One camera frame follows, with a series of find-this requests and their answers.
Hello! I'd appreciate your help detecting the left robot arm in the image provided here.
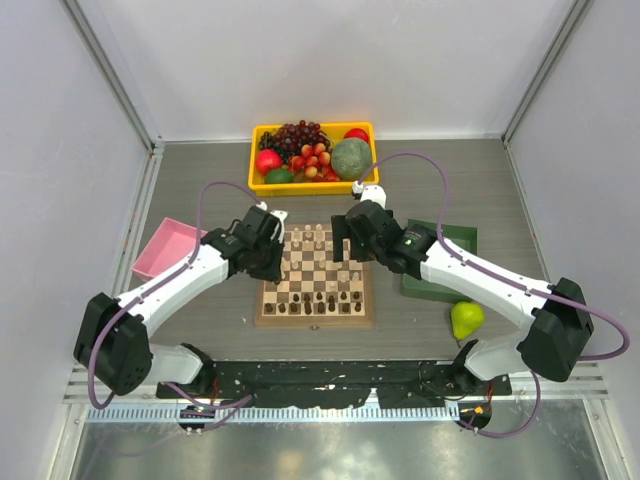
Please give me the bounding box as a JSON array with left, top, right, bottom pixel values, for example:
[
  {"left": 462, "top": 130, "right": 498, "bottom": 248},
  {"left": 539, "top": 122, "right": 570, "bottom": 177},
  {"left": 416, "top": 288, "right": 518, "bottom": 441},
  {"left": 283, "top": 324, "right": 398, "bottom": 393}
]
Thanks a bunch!
[{"left": 73, "top": 203, "right": 288, "bottom": 398}]

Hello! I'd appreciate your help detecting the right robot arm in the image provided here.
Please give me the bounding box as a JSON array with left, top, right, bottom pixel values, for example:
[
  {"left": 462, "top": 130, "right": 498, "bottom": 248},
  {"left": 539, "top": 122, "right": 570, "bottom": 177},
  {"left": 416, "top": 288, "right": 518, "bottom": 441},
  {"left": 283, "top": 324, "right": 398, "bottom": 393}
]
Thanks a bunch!
[{"left": 331, "top": 200, "right": 593, "bottom": 394}]

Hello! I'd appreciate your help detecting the wooden chess board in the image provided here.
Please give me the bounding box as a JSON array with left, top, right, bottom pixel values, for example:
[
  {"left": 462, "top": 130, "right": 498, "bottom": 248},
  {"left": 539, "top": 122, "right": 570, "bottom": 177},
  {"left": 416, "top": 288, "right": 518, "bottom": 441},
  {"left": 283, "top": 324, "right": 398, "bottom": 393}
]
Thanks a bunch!
[{"left": 255, "top": 224, "right": 374, "bottom": 328}]

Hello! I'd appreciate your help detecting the red cherry cluster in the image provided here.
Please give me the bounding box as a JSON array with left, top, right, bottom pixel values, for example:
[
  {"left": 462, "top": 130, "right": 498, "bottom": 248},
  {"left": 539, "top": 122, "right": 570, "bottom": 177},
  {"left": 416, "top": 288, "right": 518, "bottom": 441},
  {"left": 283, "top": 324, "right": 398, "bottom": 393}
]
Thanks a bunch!
[{"left": 287, "top": 143, "right": 340, "bottom": 183}]

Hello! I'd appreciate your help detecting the green melon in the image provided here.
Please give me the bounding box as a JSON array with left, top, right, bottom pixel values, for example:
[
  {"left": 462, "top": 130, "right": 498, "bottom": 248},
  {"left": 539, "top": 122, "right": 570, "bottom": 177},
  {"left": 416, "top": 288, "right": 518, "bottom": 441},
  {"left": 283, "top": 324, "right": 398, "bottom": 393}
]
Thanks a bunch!
[{"left": 331, "top": 138, "right": 373, "bottom": 181}]

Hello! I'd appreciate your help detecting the green lime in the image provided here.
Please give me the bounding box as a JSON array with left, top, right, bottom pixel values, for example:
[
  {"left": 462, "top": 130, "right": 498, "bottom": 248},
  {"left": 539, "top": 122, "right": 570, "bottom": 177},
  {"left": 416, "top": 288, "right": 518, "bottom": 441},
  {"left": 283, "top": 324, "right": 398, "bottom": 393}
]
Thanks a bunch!
[{"left": 264, "top": 169, "right": 294, "bottom": 185}]

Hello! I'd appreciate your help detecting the pink plastic box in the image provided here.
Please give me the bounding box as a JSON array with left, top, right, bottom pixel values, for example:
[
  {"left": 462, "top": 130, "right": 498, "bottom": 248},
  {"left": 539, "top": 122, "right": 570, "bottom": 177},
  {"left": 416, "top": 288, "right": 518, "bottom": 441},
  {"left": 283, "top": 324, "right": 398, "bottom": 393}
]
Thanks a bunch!
[{"left": 131, "top": 218, "right": 196, "bottom": 281}]

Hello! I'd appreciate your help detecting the red apple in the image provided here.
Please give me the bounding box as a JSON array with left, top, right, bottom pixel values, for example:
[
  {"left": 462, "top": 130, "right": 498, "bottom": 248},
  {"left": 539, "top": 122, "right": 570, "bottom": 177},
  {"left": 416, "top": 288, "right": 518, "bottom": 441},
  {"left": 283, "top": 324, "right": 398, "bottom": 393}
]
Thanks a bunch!
[{"left": 255, "top": 149, "right": 283, "bottom": 176}]

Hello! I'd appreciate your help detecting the green tray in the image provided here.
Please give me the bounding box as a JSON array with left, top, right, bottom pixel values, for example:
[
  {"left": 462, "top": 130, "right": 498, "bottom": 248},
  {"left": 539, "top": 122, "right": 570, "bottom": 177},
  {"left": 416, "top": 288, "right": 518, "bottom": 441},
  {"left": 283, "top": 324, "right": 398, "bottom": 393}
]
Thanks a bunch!
[{"left": 400, "top": 224, "right": 478, "bottom": 304}]

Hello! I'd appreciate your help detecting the red tomato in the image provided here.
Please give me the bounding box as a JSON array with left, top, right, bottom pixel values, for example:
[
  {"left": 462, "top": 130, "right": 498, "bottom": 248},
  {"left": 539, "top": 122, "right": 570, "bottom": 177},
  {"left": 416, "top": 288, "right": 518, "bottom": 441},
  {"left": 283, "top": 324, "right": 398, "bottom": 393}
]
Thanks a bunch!
[{"left": 343, "top": 128, "right": 370, "bottom": 143}]

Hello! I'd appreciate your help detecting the yellow plastic fruit bin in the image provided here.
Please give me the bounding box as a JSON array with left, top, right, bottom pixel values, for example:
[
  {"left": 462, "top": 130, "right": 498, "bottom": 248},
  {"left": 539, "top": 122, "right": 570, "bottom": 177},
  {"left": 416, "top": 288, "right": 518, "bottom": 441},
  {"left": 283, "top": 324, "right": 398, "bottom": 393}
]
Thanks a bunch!
[{"left": 248, "top": 122, "right": 377, "bottom": 197}]

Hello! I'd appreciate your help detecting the dark grape bunch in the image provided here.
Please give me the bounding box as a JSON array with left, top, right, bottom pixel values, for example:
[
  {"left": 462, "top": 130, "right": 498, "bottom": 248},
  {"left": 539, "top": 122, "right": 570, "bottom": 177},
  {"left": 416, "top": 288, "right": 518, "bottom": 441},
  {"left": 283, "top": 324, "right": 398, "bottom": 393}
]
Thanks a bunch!
[{"left": 258, "top": 120, "right": 331, "bottom": 160}]

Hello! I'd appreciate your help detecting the green pear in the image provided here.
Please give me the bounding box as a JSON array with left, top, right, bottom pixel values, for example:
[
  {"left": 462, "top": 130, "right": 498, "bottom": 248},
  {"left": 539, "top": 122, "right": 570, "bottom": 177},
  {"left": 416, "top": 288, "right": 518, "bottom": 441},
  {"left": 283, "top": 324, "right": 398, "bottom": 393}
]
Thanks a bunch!
[{"left": 450, "top": 301, "right": 485, "bottom": 341}]

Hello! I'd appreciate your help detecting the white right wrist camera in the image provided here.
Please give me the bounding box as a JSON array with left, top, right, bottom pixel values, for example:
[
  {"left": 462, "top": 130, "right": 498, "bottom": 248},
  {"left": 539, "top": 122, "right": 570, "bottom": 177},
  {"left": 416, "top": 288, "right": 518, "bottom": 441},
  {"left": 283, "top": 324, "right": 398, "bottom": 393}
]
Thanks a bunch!
[{"left": 351, "top": 181, "right": 387, "bottom": 208}]

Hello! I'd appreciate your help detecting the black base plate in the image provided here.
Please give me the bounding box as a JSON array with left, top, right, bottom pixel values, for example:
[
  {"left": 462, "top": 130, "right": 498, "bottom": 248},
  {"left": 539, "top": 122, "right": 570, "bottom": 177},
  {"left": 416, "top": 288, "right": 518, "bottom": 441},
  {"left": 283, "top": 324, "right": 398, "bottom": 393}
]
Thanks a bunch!
[{"left": 179, "top": 360, "right": 512, "bottom": 409}]

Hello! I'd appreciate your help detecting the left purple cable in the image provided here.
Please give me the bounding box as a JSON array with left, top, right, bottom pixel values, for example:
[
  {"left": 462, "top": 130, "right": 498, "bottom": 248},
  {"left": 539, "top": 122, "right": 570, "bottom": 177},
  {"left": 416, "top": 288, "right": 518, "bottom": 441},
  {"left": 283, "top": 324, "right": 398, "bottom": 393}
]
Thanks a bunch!
[{"left": 87, "top": 180, "right": 266, "bottom": 432}]

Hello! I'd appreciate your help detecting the purple cable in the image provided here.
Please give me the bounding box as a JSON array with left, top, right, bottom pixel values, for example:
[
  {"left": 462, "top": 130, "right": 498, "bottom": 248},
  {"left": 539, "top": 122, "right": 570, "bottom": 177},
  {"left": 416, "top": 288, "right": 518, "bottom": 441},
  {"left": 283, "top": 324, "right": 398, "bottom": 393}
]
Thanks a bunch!
[
  {"left": 87, "top": 180, "right": 266, "bottom": 432},
  {"left": 352, "top": 152, "right": 631, "bottom": 439}
]

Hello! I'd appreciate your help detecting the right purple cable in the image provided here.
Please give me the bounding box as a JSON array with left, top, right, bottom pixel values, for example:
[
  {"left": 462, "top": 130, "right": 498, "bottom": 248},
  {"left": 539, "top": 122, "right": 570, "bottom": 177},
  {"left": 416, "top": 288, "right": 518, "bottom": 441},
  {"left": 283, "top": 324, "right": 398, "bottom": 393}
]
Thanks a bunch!
[{"left": 352, "top": 152, "right": 631, "bottom": 439}]

